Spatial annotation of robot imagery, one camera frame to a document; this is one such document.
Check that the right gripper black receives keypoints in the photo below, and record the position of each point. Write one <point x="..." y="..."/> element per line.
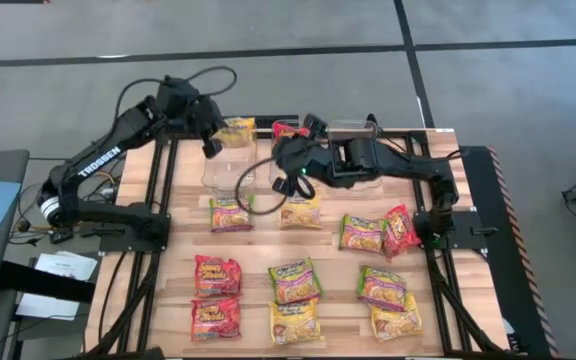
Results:
<point x="298" y="157"/>

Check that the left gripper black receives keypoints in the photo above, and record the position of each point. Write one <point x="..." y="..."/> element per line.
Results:
<point x="203" y="117"/>

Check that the yellow creamy chicken ramen packet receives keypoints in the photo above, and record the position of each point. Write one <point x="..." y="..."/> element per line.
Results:
<point x="398" y="324"/>
<point x="295" y="322"/>
<point x="302" y="215"/>
<point x="240" y="134"/>

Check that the red Saucy Noods packet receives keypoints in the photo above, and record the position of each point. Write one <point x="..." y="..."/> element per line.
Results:
<point x="402" y="231"/>
<point x="217" y="276"/>
<point x="284" y="131"/>
<point x="215" y="319"/>

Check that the green lime chili ramen packet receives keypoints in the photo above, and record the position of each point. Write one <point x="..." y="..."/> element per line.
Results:
<point x="360" y="235"/>
<point x="231" y="214"/>
<point x="295" y="280"/>
<point x="382" y="287"/>

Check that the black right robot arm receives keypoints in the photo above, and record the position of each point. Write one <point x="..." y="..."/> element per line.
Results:
<point x="408" y="162"/>

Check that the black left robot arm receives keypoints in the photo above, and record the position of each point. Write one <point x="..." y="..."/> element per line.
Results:
<point x="98" y="160"/>

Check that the clear plastic bin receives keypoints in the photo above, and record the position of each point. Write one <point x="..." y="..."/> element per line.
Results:
<point x="271" y="155"/>
<point x="353" y="131"/>
<point x="228" y="175"/>

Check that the black power adapter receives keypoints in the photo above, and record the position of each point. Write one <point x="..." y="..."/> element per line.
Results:
<point x="61" y="235"/>

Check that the white paper sheet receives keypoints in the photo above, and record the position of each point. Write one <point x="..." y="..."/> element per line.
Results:
<point x="48" y="307"/>
<point x="68" y="267"/>

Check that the black mat striped edge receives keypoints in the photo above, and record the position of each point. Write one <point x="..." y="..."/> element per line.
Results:
<point x="498" y="280"/>

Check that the black beam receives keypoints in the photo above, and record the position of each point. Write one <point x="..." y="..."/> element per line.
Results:
<point x="43" y="282"/>

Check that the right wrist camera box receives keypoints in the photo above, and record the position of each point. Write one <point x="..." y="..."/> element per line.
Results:
<point x="280" y="185"/>

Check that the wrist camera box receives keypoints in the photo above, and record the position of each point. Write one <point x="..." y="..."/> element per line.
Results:
<point x="280" y="185"/>
<point x="212" y="148"/>

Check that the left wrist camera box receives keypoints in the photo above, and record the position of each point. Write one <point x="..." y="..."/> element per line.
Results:
<point x="212" y="148"/>

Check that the black aluminium rail frame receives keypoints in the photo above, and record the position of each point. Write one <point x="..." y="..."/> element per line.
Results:
<point x="264" y="121"/>

